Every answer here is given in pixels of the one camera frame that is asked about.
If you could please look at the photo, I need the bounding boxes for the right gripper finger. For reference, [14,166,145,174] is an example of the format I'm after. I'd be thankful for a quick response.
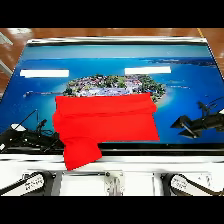
[170,114,194,130]
[178,128,199,140]

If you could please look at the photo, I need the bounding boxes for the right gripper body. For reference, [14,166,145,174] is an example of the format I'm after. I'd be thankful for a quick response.
[190,117,214,135]

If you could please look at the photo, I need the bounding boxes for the red T-shirt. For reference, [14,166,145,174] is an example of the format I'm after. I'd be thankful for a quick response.
[52,92,161,172]

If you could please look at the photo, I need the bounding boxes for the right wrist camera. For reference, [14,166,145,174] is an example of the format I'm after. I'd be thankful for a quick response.
[196,100,211,118]

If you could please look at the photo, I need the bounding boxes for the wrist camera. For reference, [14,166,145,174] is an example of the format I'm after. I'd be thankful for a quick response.
[196,100,211,118]
[35,118,48,132]

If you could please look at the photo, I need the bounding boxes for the black cable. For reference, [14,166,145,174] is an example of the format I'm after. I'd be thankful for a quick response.
[204,95,224,111]
[18,108,40,132]

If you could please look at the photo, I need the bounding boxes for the silver frame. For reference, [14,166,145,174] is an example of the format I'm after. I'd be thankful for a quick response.
[0,35,224,197]

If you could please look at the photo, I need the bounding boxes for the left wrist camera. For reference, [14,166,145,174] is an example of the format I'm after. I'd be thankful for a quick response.
[35,118,48,132]

